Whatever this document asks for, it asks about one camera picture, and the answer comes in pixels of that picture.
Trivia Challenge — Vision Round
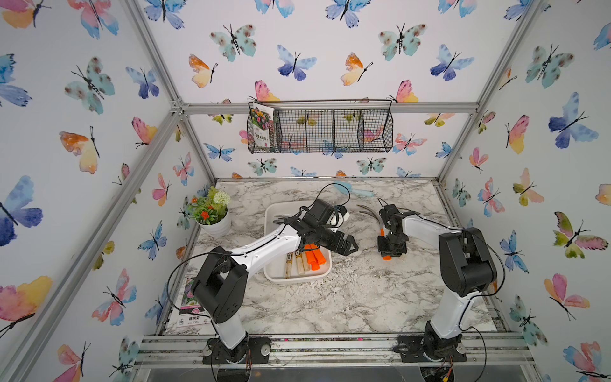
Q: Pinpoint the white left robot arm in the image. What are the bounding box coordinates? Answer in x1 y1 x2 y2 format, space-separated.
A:
191 199 358 351

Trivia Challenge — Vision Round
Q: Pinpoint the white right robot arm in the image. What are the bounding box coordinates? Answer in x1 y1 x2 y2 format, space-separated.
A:
378 205 497 360

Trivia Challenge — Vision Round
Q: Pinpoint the white plastic storage tray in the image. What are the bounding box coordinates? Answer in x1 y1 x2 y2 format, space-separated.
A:
263 201 333 285

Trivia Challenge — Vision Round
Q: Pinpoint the light blue plastic trowel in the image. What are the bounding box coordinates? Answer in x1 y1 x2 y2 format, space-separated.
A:
332 181 375 197

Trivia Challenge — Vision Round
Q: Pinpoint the potted artificial flower plant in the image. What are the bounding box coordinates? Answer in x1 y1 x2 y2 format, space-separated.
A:
188 186 232 237

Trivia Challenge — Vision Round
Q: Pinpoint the flower seed packet on table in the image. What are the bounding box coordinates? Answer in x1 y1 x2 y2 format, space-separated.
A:
165 277 214 335

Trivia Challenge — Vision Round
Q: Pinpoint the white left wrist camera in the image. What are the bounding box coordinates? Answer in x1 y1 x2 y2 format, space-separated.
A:
329 205 349 227

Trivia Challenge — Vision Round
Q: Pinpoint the black wire wall basket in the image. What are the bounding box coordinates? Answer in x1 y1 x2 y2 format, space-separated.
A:
246 99 394 155

